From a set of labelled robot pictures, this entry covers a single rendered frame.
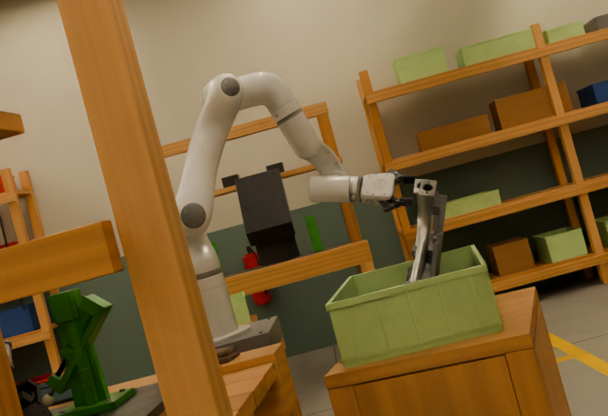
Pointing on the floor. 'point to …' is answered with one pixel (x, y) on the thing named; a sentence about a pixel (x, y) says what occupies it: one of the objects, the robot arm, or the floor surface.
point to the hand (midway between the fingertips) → (411, 190)
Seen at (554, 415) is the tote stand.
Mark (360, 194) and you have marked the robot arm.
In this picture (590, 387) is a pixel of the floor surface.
